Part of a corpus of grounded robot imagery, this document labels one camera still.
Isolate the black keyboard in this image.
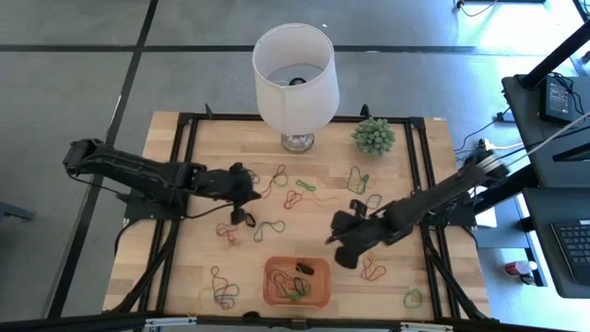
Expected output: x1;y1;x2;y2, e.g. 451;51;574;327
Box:
550;219;590;285

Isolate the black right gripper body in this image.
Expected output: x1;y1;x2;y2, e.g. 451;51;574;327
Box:
331;198;397;270

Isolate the long green rubber band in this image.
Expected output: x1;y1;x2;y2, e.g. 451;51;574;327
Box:
346;164;371;196

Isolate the black power adapter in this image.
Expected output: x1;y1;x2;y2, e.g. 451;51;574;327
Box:
539;76;577;125

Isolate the long white cable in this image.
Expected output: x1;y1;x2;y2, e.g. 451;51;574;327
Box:
500;110;590;170

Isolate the black desk leg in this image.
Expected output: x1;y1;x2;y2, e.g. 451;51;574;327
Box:
515;202;549;288

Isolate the black floor cable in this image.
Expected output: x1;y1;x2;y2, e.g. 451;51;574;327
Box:
454;106;513;153

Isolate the red white bottle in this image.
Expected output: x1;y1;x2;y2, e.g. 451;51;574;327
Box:
503;260;539;285

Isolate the silver metal bracket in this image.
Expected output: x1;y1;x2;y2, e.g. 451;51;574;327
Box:
142;316;198;331
398;321;455;332

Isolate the wide black green rubber band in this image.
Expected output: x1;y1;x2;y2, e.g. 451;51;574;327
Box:
292;276;313;297

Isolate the black monitor pole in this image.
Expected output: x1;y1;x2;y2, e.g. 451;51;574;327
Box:
518;20;590;91

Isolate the orange plastic bin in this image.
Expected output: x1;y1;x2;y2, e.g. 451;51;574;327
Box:
262;255;332;309

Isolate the white paper sheet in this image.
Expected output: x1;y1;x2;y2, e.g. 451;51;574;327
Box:
476;206;498;230

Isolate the black desk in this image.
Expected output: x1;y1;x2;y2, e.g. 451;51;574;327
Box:
501;73;590;189

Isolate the green spiky ball plant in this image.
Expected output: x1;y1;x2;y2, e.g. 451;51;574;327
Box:
350;116;396;157

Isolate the thin floor cable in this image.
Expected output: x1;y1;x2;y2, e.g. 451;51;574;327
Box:
454;0;500;18

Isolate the long purple blue rubber band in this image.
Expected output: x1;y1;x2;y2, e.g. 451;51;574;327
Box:
209;265;241;311

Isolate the black keyboard tray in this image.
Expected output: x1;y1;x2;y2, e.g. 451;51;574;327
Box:
525;186;590;300

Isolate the long red rubber band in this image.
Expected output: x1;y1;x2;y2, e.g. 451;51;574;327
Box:
260;164;283;200

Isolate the grey floor object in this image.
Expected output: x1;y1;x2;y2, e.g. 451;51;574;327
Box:
0;201;36;222

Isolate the long yellow rubber band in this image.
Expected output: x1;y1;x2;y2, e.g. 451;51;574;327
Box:
301;191;341;208

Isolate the white shade table lamp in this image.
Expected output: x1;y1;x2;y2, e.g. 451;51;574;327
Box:
252;22;341;154

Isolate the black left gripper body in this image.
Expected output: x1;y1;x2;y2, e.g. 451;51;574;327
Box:
202;160;250;226

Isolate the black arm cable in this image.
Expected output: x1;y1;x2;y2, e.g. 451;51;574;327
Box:
112;219;139;259

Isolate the black monitor foot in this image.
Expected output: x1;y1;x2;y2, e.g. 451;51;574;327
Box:
551;141;590;163

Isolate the thin red rubber band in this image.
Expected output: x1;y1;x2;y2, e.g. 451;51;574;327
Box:
267;270;289;299
214;222;239;244
360;257;388;283
282;189;304;211

